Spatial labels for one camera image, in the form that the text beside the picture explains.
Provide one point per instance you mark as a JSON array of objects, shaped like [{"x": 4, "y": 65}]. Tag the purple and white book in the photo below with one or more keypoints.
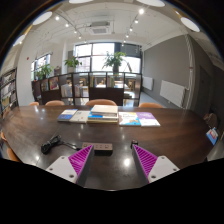
[{"x": 146, "y": 118}]

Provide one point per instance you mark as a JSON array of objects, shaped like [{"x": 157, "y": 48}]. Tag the thin tan-edged book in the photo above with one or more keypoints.
[{"x": 101, "y": 122}]

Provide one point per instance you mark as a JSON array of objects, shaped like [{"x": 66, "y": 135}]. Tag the large white thick book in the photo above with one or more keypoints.
[{"x": 105, "y": 109}]

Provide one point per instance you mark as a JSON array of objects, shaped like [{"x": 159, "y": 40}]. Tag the white cover book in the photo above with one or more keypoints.
[{"x": 80, "y": 116}]

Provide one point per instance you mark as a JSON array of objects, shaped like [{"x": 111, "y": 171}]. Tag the blue and white book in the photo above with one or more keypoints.
[{"x": 95, "y": 116}]

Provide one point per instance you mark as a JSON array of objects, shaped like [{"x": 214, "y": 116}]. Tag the orange chairs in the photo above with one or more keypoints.
[{"x": 100, "y": 102}]

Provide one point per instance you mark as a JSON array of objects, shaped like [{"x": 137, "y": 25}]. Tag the blue cover book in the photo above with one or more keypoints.
[{"x": 66, "y": 115}]

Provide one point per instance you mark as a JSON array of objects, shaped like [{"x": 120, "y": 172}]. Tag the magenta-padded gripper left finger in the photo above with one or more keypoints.
[{"x": 61, "y": 168}]

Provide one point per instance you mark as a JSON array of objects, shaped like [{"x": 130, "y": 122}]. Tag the round ceiling panel lights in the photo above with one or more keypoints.
[{"x": 190, "y": 24}]

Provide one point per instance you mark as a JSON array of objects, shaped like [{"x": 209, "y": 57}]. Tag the small white wall radiator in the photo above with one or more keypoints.
[{"x": 147, "y": 83}]

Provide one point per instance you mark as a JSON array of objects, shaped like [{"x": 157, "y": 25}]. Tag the tall wall bookshelf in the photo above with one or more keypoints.
[{"x": 8, "y": 90}]

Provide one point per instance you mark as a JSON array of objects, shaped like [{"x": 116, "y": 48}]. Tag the medium potted plant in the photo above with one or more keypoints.
[{"x": 72, "y": 62}]

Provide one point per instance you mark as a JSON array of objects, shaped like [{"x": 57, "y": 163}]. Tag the large white wall radiator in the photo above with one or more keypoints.
[{"x": 172, "y": 92}]

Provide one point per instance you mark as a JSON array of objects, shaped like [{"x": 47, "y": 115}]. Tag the large potted plant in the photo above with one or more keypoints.
[{"x": 115, "y": 60}]

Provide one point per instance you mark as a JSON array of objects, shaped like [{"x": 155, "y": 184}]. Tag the dark long shelf unit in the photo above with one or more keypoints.
[{"x": 106, "y": 95}]

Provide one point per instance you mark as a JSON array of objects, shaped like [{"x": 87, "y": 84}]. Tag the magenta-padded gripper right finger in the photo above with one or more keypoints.
[{"x": 161, "y": 168}]

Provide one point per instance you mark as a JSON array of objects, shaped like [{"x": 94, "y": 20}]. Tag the ceiling spot lights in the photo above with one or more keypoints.
[{"x": 141, "y": 11}]

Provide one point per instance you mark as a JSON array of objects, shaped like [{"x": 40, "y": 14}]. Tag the ceiling air conditioner unit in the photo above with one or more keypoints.
[{"x": 100, "y": 29}]

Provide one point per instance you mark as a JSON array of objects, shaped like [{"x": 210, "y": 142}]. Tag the small leafy potted plant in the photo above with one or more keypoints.
[{"x": 44, "y": 71}]

